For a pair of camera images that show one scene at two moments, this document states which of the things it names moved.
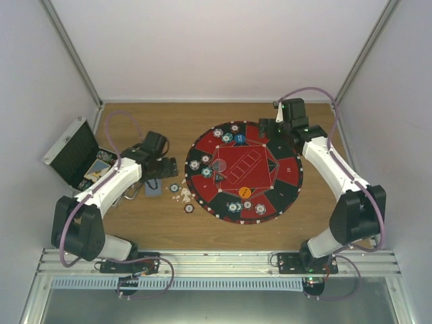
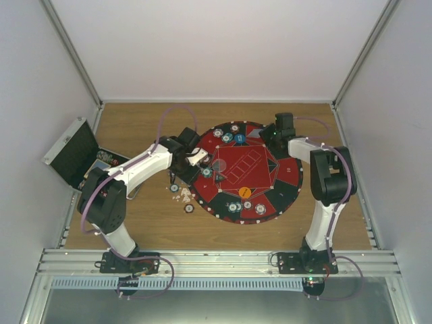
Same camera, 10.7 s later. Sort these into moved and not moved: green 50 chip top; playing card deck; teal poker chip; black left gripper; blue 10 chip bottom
Moved: playing card deck; black left gripper
Not moved: blue 10 chip bottom; teal poker chip; green 50 chip top
